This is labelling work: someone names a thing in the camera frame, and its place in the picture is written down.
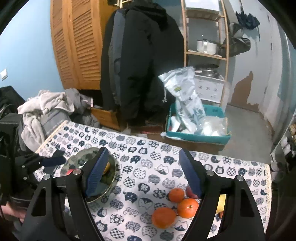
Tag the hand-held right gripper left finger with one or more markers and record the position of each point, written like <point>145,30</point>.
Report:
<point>98,171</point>

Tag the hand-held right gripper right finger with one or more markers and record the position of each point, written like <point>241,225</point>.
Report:
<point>189,171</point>

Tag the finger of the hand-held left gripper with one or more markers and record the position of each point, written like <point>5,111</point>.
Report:
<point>54,161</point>

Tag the red apple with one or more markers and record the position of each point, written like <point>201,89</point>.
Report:
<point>190,192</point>

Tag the large orange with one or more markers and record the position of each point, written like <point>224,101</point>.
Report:
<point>163,217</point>

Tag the person's left hand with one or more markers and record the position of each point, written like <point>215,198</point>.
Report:
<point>13,212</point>

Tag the small red fruit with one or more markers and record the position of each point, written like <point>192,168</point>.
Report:
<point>70,172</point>

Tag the cardboard box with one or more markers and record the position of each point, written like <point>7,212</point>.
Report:
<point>196,147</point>

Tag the small orange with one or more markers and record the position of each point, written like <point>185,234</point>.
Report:
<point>176,195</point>

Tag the teal box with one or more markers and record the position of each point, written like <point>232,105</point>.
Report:
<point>196,139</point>

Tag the medium orange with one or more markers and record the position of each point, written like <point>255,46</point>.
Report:
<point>188,207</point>

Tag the cat print tablecloth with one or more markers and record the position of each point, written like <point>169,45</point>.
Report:
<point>150,166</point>

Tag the pale yellow fruit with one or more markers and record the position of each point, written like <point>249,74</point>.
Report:
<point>222,204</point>

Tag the black bag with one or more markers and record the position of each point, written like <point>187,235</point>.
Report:
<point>9,97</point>

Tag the pile of grey clothes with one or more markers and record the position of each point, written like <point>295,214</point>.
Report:
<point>39,104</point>

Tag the clear plastic bag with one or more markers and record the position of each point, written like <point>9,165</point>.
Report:
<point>212,126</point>

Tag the wooden drawer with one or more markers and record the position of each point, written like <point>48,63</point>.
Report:
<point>104,115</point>

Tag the grey garment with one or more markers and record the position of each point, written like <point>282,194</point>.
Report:
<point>74,99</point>

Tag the white patterned storage box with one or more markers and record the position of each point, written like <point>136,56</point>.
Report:
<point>208,89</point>

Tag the white printed plastic bag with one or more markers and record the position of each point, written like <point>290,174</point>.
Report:
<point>182,85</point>

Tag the white shoe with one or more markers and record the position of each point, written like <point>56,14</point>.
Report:
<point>285,142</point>
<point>276,169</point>

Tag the white shoe rack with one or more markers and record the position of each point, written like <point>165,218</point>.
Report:
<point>275,150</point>

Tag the metal steamer pot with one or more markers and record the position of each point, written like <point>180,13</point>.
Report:
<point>208,69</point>

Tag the wooden louvered wardrobe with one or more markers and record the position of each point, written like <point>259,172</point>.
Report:
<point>81,46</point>

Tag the wooden shelf rack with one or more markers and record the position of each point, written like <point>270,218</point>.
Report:
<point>205,53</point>

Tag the black jacket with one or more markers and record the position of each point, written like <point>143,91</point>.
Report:
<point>138,58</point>

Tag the pale blue door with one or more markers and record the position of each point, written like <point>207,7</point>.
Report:
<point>275,81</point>

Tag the white cooking pot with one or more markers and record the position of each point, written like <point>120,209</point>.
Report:
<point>205,47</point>

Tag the olive hanging bag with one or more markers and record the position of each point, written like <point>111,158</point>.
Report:
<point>238,44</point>

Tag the wall switch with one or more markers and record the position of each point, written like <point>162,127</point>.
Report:
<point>3,74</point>

